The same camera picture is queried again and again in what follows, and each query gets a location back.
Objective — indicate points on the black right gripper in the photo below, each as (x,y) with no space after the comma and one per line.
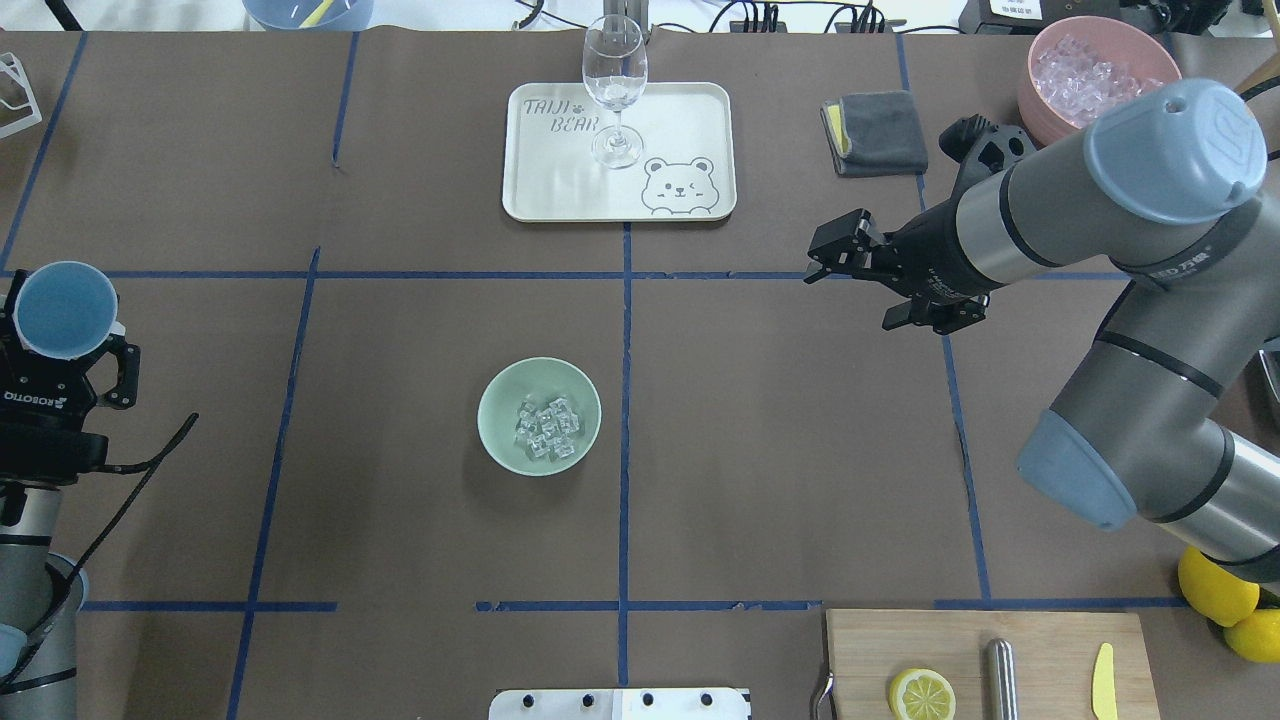
(928,258)

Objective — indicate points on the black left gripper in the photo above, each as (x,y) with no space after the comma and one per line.
(40,412)

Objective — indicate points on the small light blue cup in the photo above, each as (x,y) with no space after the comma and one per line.
(66,310)

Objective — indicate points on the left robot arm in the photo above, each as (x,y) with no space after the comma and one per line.
(41,594)

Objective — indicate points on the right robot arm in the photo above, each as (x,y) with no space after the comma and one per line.
(1169,188)

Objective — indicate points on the pink bowl with ice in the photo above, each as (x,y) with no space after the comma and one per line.
(1080,67)

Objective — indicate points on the clear ice cubes in bowl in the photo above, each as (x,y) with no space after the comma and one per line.
(549,431)

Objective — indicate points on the green bowl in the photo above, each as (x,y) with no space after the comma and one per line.
(537,378)

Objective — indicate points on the large blue bowl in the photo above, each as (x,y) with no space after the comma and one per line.
(344,16)

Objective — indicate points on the dark grey folded cloth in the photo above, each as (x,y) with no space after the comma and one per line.
(875,135)

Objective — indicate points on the clear wine glass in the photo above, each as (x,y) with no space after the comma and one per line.
(615,71)

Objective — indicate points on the yellow plastic fork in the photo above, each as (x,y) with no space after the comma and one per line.
(316,15)

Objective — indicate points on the lemon half slice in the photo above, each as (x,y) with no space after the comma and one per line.
(921,693)

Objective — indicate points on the wooden cutting board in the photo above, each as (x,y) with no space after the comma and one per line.
(1053,654)

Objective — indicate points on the large yellow lemon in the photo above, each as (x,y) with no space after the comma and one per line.
(1213,592)

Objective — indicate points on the yellow plastic knife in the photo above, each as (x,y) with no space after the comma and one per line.
(1103,684)

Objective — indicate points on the small yellow lemon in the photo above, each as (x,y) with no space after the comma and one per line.
(1255,638)

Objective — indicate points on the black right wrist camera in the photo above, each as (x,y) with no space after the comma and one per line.
(983,149)

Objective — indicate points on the white wire cup rack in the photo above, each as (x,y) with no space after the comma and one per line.
(19,106)

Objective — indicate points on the metal handled knife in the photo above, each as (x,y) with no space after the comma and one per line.
(1002,689)

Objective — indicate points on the white central robot pedestal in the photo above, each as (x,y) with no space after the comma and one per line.
(623,703)

